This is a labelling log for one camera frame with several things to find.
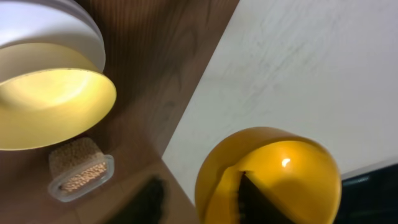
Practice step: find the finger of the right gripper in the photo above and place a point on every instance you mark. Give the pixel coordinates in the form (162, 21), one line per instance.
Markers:
(146, 207)

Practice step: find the clear plastic bean container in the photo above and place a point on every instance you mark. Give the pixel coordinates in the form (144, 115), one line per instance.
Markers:
(57, 194)

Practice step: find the white digital kitchen scale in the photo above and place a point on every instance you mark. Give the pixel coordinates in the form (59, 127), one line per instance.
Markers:
(53, 25)

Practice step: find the yellow scoop cup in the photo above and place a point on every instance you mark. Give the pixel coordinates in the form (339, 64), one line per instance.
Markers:
(296, 175)

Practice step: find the soybeans in container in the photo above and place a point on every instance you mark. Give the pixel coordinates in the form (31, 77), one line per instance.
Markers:
(81, 159)

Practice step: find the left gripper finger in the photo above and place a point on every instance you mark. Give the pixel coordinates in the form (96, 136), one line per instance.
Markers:
(254, 207)

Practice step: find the pale yellow bowl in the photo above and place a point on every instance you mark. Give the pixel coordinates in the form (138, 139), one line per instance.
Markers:
(49, 93)

